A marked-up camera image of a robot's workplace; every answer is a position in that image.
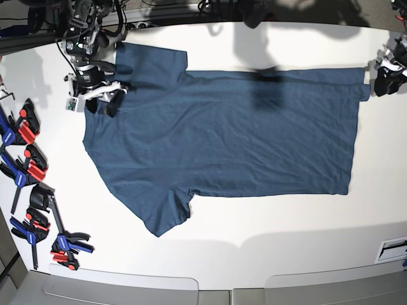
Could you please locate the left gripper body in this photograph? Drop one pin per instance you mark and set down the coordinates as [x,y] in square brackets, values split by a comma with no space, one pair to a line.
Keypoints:
[392,60]

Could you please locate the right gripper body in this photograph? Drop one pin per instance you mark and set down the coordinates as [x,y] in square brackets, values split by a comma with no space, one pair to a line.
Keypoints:
[89,81]

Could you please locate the dark blue T-shirt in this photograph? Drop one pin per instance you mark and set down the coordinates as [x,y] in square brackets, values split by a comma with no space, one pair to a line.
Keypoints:
[180,133]

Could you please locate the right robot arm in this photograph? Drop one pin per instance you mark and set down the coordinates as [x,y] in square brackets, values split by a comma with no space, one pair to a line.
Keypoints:
[92,24]

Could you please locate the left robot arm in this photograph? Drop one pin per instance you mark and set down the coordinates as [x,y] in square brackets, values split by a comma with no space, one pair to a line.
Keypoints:
[400,7]

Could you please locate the top blue red bar clamp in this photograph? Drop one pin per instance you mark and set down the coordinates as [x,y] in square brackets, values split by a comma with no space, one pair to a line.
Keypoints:
[22,131]

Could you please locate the blue red bar clamp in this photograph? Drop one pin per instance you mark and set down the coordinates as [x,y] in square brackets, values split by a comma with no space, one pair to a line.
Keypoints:
[31,171]
[34,230]
[22,131]

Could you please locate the silver metal hook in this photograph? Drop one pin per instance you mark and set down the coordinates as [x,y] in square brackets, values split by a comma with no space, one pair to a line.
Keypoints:
[6,93]

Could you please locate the long black bar clamp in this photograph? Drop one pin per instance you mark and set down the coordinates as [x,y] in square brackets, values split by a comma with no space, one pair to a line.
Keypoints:
[67,244]

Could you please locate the left grey chair back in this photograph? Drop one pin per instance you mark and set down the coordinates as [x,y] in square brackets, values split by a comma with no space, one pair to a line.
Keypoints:
[62,286]

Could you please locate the grey chair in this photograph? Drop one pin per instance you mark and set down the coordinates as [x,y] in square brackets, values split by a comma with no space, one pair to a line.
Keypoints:
[62,286]
[374,284]

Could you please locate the right grey chair back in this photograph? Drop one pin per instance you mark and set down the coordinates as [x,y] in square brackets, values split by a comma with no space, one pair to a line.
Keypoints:
[374,284]

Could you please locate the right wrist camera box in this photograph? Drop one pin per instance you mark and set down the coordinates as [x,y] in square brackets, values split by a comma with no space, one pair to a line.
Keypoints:
[75,104]

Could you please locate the aluminium frame rail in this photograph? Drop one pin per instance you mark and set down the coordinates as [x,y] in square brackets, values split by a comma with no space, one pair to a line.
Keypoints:
[131,17]

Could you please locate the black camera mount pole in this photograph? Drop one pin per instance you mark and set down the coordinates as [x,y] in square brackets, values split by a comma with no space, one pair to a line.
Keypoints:
[254,12]

